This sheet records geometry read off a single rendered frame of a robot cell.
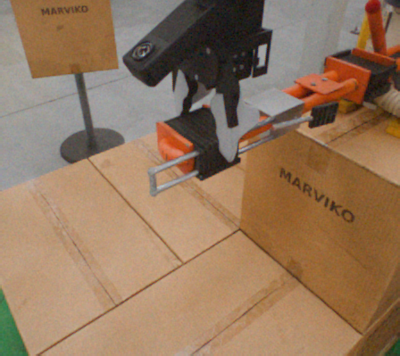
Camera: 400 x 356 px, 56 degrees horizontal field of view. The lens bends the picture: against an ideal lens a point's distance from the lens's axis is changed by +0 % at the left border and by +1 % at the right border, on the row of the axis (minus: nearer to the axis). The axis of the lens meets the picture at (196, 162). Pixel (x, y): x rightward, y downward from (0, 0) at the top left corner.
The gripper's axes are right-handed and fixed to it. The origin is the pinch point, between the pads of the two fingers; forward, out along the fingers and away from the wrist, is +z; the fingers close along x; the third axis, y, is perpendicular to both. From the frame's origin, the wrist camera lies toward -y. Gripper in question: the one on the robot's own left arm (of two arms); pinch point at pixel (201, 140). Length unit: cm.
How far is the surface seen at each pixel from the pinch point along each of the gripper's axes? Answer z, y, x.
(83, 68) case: 43, 34, 134
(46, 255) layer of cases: 53, -17, 44
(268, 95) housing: -1.4, 14.4, 2.1
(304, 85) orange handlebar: -1.3, 21.8, 1.2
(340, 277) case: 42, 30, -11
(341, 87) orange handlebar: -1.2, 25.9, -2.7
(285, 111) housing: -1.1, 12.9, -2.7
